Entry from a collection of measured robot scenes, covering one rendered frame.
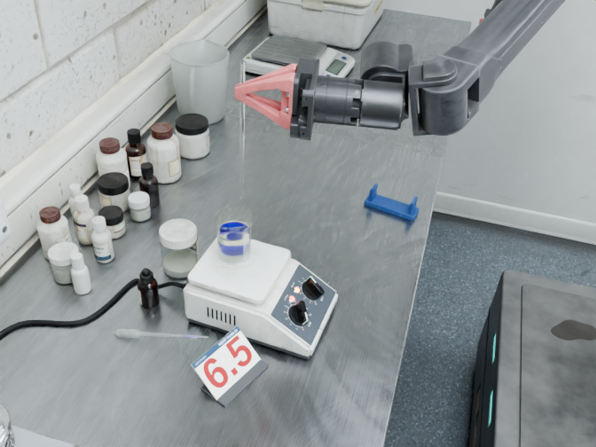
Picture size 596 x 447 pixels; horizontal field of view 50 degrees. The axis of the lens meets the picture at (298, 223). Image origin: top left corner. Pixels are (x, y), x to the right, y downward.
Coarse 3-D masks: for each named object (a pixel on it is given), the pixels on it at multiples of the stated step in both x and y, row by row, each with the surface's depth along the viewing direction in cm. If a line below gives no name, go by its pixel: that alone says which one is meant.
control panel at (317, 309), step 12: (300, 264) 97; (300, 276) 95; (312, 276) 97; (288, 288) 93; (300, 288) 94; (324, 288) 96; (288, 300) 91; (300, 300) 93; (312, 300) 94; (324, 300) 95; (276, 312) 89; (288, 312) 90; (312, 312) 92; (324, 312) 94; (288, 324) 89; (312, 324) 91; (300, 336) 89; (312, 336) 90
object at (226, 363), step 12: (240, 336) 89; (228, 348) 87; (240, 348) 88; (216, 360) 86; (228, 360) 87; (240, 360) 88; (252, 360) 89; (204, 372) 84; (216, 372) 85; (228, 372) 86; (216, 384) 85
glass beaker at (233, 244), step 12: (216, 216) 90; (228, 216) 93; (240, 216) 93; (252, 216) 90; (216, 228) 91; (228, 228) 88; (240, 228) 89; (228, 240) 90; (240, 240) 90; (228, 252) 91; (240, 252) 92
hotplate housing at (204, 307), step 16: (288, 272) 95; (192, 288) 91; (272, 288) 92; (192, 304) 92; (208, 304) 90; (224, 304) 89; (240, 304) 89; (256, 304) 89; (272, 304) 89; (192, 320) 94; (208, 320) 92; (224, 320) 91; (240, 320) 90; (256, 320) 89; (272, 320) 88; (256, 336) 91; (272, 336) 89; (288, 336) 88; (288, 352) 91; (304, 352) 89
